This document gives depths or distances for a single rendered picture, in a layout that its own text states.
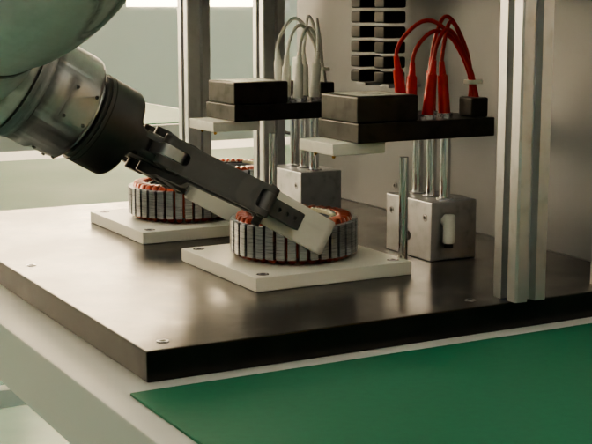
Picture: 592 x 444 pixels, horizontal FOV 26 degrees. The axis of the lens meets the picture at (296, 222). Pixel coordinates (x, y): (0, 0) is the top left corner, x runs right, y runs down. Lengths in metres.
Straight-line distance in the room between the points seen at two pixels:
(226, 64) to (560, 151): 5.16
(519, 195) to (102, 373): 0.34
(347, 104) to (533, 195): 0.20
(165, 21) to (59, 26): 5.36
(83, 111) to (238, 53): 5.36
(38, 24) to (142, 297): 0.29
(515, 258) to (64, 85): 0.37
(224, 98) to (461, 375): 0.55
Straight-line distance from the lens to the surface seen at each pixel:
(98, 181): 1.87
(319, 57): 1.38
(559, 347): 0.97
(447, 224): 1.15
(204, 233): 1.27
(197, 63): 1.53
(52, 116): 0.98
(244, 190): 0.99
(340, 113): 1.13
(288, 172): 1.38
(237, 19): 6.34
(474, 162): 1.32
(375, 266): 1.08
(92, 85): 0.99
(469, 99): 1.18
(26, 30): 0.83
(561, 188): 1.21
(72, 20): 0.82
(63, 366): 0.92
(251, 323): 0.93
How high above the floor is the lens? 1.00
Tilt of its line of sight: 10 degrees down
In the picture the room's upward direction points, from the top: straight up
